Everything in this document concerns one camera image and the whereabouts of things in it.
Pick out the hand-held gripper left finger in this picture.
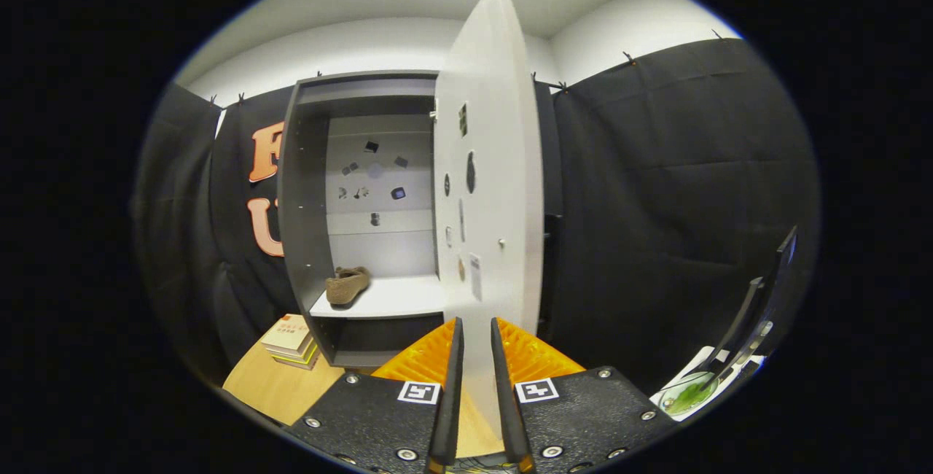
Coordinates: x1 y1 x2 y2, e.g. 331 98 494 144
284 317 465 474

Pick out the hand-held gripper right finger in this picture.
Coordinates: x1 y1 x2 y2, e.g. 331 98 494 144
490 317 682 474

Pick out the brown fuzzy shoe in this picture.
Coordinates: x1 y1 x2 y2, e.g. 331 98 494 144
325 266 371 307

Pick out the dark grey shoe cabinet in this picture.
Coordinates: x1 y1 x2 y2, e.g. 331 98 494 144
277 69 566 369

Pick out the white cabinet shelf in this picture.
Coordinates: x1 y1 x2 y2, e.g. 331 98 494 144
310 273 447 320

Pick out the yellow edged book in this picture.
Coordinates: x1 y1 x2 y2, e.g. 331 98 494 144
271 339 321 371

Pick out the green round dish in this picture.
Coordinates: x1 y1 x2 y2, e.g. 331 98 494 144
660 370 719 416

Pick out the orange white book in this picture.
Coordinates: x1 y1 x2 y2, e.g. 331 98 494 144
261 314 313 352

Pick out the white flat object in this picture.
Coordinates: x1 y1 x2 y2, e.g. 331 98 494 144
651 346 766 422

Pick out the black metal stand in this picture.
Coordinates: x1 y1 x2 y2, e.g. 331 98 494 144
703 226 799 395

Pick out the black backdrop cloth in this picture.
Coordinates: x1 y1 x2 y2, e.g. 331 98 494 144
131 36 821 395

